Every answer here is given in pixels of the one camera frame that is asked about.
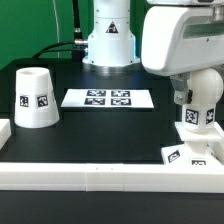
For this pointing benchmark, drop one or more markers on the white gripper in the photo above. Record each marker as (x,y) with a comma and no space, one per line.
(181,39)

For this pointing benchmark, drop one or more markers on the white lamp bulb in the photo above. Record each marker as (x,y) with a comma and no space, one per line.
(207,88)

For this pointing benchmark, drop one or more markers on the white lamp base with tags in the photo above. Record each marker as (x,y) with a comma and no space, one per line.
(194,150)

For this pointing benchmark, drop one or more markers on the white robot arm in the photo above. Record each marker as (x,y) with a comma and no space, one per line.
(111,45)

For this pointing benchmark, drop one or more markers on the white lamp shade with tags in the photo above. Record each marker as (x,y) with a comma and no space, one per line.
(35,104)

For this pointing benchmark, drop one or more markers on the white right fence block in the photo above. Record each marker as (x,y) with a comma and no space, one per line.
(218,146)

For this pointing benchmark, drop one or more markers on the white fence block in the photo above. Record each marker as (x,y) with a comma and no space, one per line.
(218,146)
(5,131)

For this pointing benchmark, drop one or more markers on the white fiducial tag board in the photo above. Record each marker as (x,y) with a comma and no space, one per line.
(107,98)

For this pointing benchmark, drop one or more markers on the white front fence bar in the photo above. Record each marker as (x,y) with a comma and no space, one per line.
(110,177)

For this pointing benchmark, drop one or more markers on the white left fence block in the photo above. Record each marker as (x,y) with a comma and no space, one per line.
(5,131)

